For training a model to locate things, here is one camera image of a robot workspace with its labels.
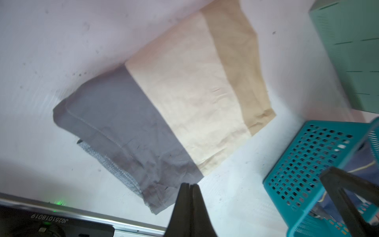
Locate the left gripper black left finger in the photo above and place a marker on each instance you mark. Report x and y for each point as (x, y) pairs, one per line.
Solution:
(180, 222)

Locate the navy cloth yellow stripe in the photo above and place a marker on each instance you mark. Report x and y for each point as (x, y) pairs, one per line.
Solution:
(362, 164)

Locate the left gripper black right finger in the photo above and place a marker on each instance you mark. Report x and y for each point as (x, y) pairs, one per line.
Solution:
(201, 224)

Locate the green desktop file organizer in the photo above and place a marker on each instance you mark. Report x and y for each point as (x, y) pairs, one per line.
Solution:
(349, 31)

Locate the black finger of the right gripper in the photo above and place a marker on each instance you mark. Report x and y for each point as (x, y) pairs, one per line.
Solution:
(336, 182)

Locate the teal plastic basket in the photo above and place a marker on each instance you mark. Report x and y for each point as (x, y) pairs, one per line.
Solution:
(293, 184)

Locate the beige grey cloth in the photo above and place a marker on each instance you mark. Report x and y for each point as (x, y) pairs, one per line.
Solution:
(177, 108)

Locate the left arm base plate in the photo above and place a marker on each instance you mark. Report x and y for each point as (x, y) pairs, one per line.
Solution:
(22, 223)

